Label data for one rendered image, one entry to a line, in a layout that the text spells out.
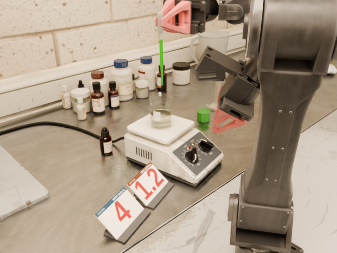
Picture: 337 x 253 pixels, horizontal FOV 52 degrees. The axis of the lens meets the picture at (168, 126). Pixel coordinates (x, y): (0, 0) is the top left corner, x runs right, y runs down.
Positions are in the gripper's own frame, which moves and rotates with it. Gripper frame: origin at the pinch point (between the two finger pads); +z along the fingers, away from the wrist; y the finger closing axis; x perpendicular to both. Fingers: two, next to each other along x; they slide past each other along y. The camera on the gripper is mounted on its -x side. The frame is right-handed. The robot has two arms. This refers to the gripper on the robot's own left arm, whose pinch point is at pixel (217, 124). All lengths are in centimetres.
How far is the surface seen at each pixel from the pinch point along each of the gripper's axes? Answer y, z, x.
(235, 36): -101, 24, 12
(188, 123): -4.0, 6.6, -4.7
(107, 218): 25.2, 10.4, -13.5
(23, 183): 17.6, 23.7, -31.5
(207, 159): 3.6, 7.3, 2.1
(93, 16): -46, 18, -43
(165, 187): 12.0, 12.0, -4.5
